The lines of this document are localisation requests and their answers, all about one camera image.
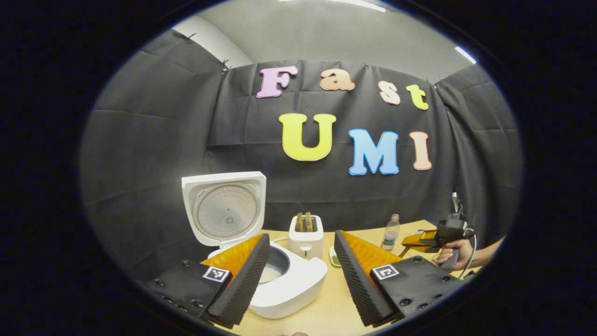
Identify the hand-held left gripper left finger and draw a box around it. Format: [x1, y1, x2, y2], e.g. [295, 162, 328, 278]
[145, 233, 272, 329]

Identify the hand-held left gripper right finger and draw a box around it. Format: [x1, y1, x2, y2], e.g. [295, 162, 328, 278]
[333, 230, 467, 327]

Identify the black backdrop cloth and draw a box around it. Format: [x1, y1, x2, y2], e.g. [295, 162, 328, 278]
[79, 30, 523, 280]

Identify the white toaster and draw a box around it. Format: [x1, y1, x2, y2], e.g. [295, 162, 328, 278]
[288, 212, 325, 260]

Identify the white rice cooker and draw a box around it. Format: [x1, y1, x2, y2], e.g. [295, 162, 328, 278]
[181, 171, 328, 320]

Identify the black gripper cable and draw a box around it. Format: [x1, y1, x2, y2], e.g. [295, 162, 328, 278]
[459, 226, 479, 280]

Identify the clear plastic bottle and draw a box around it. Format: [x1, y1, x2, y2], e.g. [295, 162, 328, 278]
[381, 214, 401, 252]

